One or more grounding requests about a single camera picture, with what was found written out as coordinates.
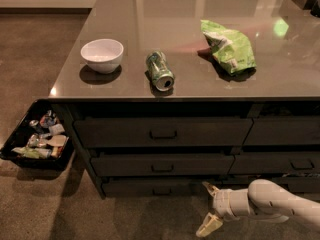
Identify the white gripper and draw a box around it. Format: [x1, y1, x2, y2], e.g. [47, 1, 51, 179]
[196, 181, 254, 237]

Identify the drawer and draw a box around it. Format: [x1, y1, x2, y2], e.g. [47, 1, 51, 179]
[220, 177, 320, 194]
[91, 153, 234, 176]
[100, 178, 224, 198]
[244, 117, 320, 146]
[73, 117, 252, 148]
[229, 152, 320, 174]

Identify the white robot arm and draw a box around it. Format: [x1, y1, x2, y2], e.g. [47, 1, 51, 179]
[196, 179, 320, 237]

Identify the dark drawer cabinet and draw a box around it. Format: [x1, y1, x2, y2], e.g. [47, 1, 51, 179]
[50, 0, 320, 197]

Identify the green soda can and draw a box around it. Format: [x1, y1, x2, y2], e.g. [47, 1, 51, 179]
[146, 51, 175, 92]

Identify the green chip bag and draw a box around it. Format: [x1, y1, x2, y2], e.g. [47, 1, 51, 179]
[201, 20, 256, 76]

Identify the white paper cup in bin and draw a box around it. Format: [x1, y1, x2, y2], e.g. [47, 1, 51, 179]
[45, 135, 67, 147]

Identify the crumpled green wrapper in bin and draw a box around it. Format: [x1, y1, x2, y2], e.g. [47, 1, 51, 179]
[12, 147, 52, 159]

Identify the black trash bin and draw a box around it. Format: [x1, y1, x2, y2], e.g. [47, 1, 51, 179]
[0, 100, 73, 171]

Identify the colourful wrapper in bin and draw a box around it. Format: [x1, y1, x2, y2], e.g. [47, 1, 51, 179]
[39, 110, 59, 129]

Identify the white ceramic bowl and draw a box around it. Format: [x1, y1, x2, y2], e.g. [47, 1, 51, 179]
[80, 39, 124, 74]

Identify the crushed can in bin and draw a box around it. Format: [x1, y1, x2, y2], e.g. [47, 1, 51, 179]
[27, 134, 47, 148]

